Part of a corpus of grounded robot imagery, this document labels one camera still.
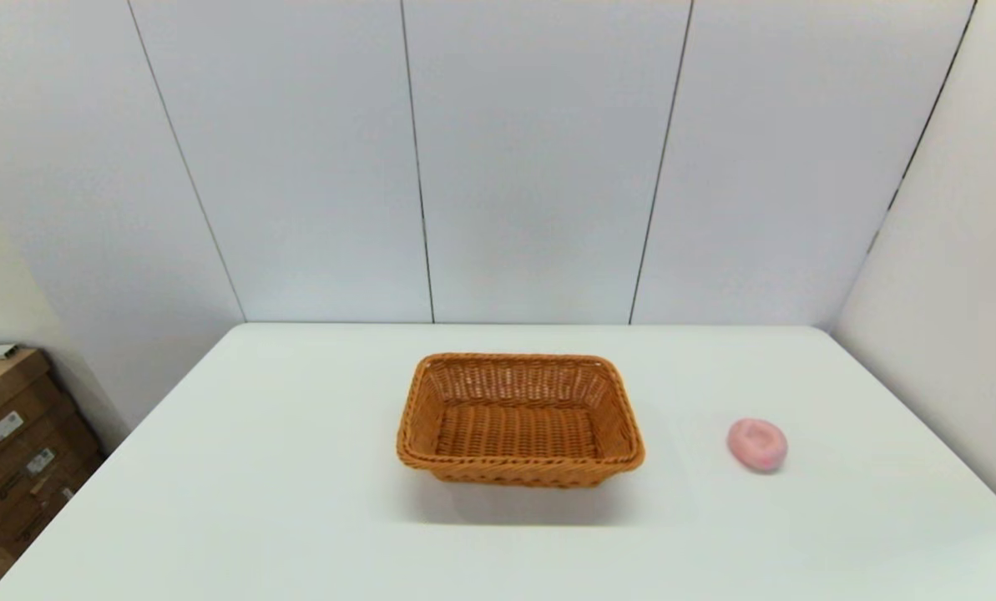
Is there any orange wicker basket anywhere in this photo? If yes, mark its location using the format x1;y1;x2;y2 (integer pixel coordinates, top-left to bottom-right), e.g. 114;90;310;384
396;352;646;489

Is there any pink donut toy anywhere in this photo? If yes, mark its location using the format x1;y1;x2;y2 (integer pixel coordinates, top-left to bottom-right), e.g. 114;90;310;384
727;418;789;474

